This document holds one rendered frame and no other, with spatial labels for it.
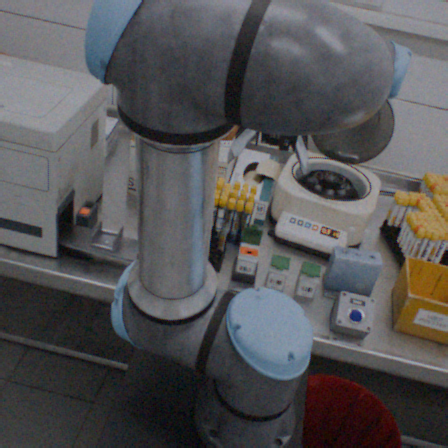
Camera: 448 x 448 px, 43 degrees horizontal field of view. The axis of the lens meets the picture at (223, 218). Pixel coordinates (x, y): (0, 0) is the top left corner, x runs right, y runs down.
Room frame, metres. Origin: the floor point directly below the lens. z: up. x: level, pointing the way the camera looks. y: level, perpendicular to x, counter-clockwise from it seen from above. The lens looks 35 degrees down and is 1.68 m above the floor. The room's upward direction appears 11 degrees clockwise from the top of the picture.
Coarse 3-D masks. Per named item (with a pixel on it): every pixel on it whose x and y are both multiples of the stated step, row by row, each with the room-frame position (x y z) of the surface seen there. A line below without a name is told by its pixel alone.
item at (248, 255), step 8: (240, 248) 0.95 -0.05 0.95; (248, 248) 0.95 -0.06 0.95; (256, 248) 0.96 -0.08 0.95; (240, 256) 0.93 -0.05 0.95; (248, 256) 0.93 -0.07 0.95; (256, 256) 0.93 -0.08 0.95; (240, 264) 0.92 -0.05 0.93; (248, 264) 0.92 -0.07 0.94; (256, 264) 0.92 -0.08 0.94; (248, 272) 0.92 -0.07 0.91
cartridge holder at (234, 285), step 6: (234, 264) 0.94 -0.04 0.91; (234, 270) 0.92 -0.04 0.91; (234, 276) 0.92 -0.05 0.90; (240, 276) 0.92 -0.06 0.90; (246, 276) 0.92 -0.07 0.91; (252, 276) 0.92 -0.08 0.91; (234, 282) 0.91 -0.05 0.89; (240, 282) 0.92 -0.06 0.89; (246, 282) 0.92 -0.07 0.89; (252, 282) 0.92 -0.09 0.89; (228, 288) 0.90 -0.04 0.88; (234, 288) 0.90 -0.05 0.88; (240, 288) 0.90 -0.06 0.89; (246, 288) 0.90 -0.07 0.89
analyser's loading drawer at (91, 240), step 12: (60, 228) 0.95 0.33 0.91; (72, 228) 0.95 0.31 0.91; (84, 228) 0.96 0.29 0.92; (96, 228) 0.93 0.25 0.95; (120, 228) 0.95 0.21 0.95; (60, 240) 0.91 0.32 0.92; (72, 240) 0.92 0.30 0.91; (84, 240) 0.92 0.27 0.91; (96, 240) 0.93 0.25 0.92; (108, 240) 0.94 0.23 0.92; (120, 240) 0.94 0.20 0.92; (132, 240) 0.95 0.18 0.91; (96, 252) 0.90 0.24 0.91; (108, 252) 0.90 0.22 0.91; (120, 252) 0.91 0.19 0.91; (132, 252) 0.91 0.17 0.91
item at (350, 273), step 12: (336, 252) 0.97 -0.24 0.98; (348, 252) 0.98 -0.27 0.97; (372, 252) 0.99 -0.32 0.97; (336, 264) 0.95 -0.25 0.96; (348, 264) 0.95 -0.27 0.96; (360, 264) 0.95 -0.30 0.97; (372, 264) 0.96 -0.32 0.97; (324, 276) 0.98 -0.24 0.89; (336, 276) 0.95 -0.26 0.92; (348, 276) 0.95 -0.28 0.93; (360, 276) 0.96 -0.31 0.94; (372, 276) 0.96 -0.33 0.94; (324, 288) 0.95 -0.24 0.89; (336, 288) 0.95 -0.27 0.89; (348, 288) 0.95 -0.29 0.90; (360, 288) 0.96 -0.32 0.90; (372, 288) 0.96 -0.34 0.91
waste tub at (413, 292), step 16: (400, 272) 1.00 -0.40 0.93; (416, 272) 1.00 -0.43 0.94; (432, 272) 0.99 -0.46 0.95; (400, 288) 0.95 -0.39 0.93; (416, 288) 1.00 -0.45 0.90; (432, 288) 0.99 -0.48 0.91; (400, 304) 0.90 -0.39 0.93; (416, 304) 0.87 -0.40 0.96; (432, 304) 0.87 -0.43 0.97; (400, 320) 0.88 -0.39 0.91; (416, 320) 0.87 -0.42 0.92; (432, 320) 0.87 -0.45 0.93; (416, 336) 0.87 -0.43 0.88; (432, 336) 0.87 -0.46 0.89
